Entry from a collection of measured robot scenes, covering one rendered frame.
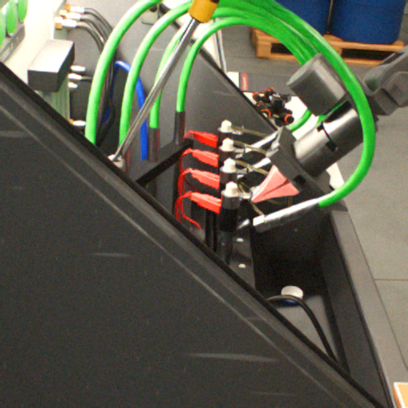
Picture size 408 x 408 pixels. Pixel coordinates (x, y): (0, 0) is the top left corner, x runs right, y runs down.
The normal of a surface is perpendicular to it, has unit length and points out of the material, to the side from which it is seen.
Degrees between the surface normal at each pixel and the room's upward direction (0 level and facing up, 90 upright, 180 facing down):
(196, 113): 90
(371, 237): 0
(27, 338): 90
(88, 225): 90
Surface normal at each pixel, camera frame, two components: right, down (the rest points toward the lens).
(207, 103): 0.06, 0.48
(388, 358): 0.10, -0.87
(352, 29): -0.45, 0.38
